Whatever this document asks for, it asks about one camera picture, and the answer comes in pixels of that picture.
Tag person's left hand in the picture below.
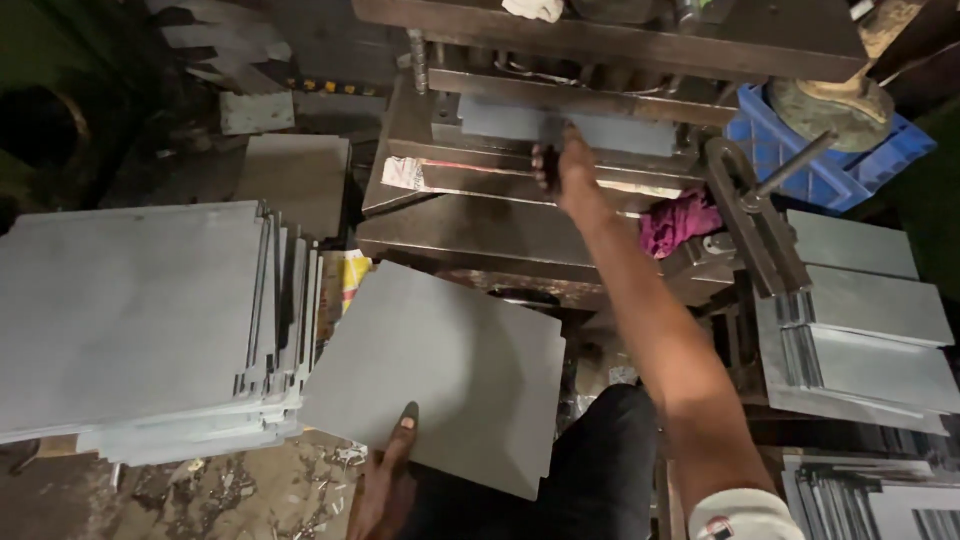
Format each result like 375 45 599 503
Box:
346 402 421 540

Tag metal press machine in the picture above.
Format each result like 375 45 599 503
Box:
352 0 871 312

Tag yellow printed sack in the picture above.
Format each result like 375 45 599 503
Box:
316 249 374 348

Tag blue plastic crate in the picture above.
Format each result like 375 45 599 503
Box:
723 82 939 215

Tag white cloth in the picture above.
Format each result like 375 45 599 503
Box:
501 0 565 24

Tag round rusty metal weight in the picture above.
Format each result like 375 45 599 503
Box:
766 75 897 155

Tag leaning grey metal sheet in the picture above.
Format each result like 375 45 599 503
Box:
234 133 352 243

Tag heap of scrap metal pieces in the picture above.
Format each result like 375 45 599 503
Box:
146 0 297 138

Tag pink rag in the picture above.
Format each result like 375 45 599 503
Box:
639 186 725 261

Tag press lever handle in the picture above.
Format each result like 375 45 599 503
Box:
703 131 840 300

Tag stack of small grey sheets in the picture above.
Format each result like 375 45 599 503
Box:
780 453 960 540

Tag person's legs in dark trousers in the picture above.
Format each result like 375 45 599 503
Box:
397 384 661 540

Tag stack of bent grey sheets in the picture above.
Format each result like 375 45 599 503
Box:
753 208 960 438

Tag person's right hand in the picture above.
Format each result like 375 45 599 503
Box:
531 122 612 226

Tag stack of flat grey sheets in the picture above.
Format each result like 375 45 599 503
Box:
0 199 325 468

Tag pressed grey metal sheet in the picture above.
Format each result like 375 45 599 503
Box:
457 93 678 159

